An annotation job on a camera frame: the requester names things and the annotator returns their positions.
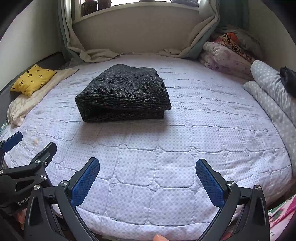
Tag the beige curtain left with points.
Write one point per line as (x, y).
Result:
(77, 43)

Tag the yellow patterned pillow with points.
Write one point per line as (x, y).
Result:
(32, 80)

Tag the person's right hand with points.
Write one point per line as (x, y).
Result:
(159, 238)

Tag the black object on pillow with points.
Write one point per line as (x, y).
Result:
(288, 79)

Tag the purple floral folded quilt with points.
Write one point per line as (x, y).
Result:
(219, 58)

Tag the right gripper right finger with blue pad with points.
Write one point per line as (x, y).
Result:
(252, 222)

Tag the grey knit zip jacket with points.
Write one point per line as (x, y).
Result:
(123, 93)

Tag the beige curtain right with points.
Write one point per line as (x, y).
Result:
(210, 16)

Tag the beige curtain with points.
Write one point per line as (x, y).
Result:
(210, 16)
(77, 43)

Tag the pink floral fabric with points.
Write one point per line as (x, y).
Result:
(282, 220)

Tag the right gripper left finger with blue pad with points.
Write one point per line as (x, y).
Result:
(40, 222)

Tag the orange patterned blanket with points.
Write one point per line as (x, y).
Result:
(230, 41)

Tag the white quilted mattress cover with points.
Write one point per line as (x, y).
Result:
(147, 182)

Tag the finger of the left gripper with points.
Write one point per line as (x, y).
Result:
(7, 145)
(41, 162)

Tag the cream towel on bed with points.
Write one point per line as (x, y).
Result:
(23, 104)

